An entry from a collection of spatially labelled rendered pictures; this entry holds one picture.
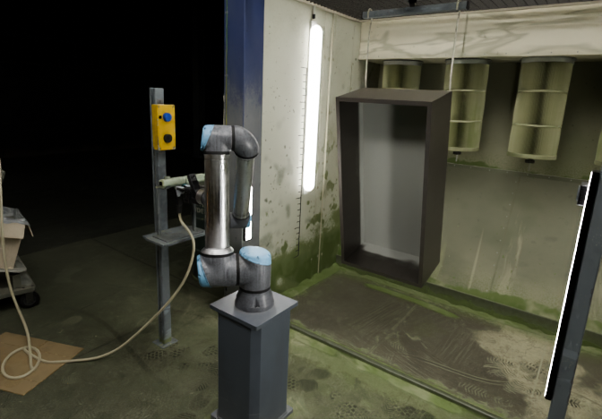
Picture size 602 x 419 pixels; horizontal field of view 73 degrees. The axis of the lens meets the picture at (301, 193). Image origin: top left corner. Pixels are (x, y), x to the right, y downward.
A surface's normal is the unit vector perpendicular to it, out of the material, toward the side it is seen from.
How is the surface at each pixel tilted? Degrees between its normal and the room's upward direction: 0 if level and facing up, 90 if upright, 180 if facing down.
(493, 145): 90
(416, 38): 90
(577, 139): 90
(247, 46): 90
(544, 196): 57
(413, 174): 102
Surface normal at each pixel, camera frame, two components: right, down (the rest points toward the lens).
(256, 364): 0.15, 0.23
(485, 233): -0.48, -0.40
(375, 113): -0.58, 0.36
